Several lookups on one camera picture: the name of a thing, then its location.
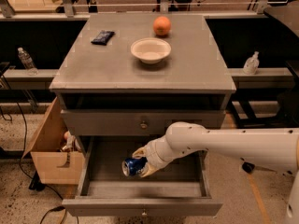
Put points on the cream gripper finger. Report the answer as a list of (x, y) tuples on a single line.
[(147, 170), (140, 153)]

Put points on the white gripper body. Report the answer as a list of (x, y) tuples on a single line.
[(153, 155)]

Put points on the blue pepsi can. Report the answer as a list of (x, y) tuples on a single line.
[(133, 166)]

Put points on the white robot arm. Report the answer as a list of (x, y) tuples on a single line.
[(185, 138)]

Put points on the open grey middle drawer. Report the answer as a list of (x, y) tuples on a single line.
[(180, 189)]

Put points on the closed grey top drawer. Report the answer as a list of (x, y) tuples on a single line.
[(130, 123)]

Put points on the grey wooden drawer cabinet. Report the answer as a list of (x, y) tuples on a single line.
[(194, 77)]

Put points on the open cardboard box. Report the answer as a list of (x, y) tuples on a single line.
[(55, 163)]

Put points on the white paper bowl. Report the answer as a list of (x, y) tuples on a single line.
[(150, 50)]

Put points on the dark blue snack bag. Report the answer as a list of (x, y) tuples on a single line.
[(103, 37)]

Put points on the clear sanitizer pump bottle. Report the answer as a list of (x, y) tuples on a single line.
[(251, 65)]

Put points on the orange fruit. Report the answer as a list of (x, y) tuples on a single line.
[(161, 26)]

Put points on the clear plastic water bottle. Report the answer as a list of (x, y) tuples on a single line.
[(27, 62)]

